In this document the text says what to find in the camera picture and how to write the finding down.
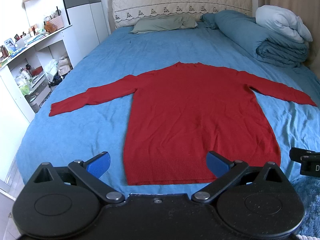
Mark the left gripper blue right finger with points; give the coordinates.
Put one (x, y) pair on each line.
(227, 174)

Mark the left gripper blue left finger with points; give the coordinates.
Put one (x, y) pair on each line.
(87, 174)

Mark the red knit sweater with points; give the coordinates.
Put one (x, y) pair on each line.
(180, 113)

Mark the blue fluffy rug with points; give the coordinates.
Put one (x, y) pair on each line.
(308, 190)

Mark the white shelf unit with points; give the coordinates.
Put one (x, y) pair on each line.
(37, 54)

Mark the folded teal blue duvet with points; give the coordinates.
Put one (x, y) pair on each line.
(261, 43)

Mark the brown plush toy on shelf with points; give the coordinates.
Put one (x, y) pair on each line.
(50, 27)

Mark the pink storage basket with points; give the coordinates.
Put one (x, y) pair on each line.
(58, 22)

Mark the grey-green pillow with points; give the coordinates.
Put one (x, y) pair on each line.
(164, 23)

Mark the beige curtain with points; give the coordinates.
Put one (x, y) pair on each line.
(308, 11)

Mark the beige quilted headboard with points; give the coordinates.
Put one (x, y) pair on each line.
(128, 12)

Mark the white grey wardrobe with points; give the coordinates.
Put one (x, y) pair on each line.
(88, 28)

